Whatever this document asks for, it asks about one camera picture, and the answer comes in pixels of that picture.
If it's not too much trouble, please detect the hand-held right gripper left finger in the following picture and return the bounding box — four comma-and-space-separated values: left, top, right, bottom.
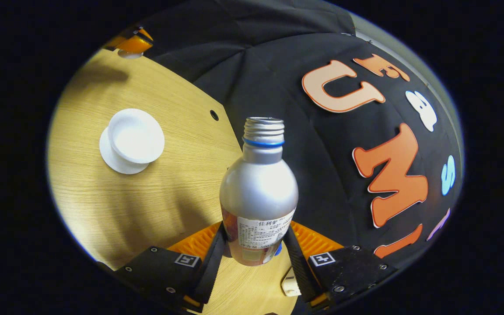
113, 221, 228, 314

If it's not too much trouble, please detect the black backdrop cloth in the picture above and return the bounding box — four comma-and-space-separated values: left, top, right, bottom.
140, 0, 465, 267

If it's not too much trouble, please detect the white saucer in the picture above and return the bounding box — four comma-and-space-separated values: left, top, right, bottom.
99, 127, 150, 175

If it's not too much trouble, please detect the white teacup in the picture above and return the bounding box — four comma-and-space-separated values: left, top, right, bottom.
107, 108, 165, 165

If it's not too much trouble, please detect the cream white toaster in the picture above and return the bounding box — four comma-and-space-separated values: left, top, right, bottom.
280, 266, 301, 298

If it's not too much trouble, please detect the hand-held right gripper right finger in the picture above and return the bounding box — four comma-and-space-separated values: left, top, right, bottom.
282, 220, 399, 312

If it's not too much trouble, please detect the silver water bottle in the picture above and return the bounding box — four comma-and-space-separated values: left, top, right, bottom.
219, 117, 299, 266

